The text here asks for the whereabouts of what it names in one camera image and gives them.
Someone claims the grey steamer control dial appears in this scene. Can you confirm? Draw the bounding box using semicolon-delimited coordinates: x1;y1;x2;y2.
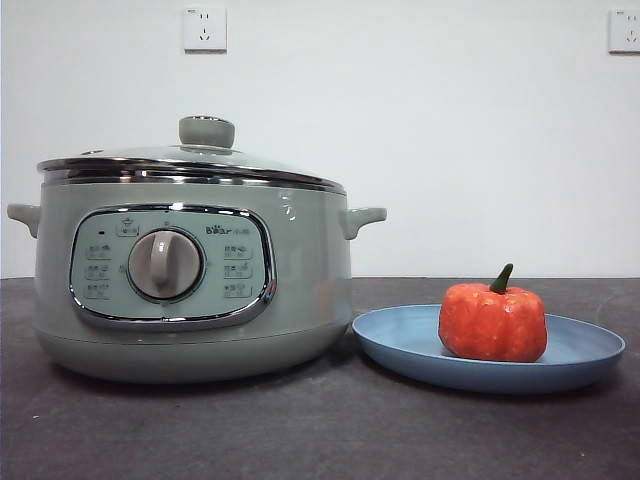
127;229;207;304

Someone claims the steel steamer inner pot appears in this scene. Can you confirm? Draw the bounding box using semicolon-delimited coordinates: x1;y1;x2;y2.
42;168;346;194

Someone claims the grey-green electric steamer pot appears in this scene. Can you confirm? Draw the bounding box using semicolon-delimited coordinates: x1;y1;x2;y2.
5;180;389;385

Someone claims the orange toy pumpkin green stem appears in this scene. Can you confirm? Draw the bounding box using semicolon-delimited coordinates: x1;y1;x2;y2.
438;262;550;362

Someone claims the light blue round plate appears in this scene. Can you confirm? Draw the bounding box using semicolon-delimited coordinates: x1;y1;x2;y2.
351;302;628;396

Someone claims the white wall socket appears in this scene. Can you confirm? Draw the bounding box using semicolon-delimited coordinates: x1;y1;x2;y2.
182;5;228;55
607;7;640;55

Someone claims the glass lid with grey-green knob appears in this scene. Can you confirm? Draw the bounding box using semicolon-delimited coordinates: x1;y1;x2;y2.
37;115;346;191

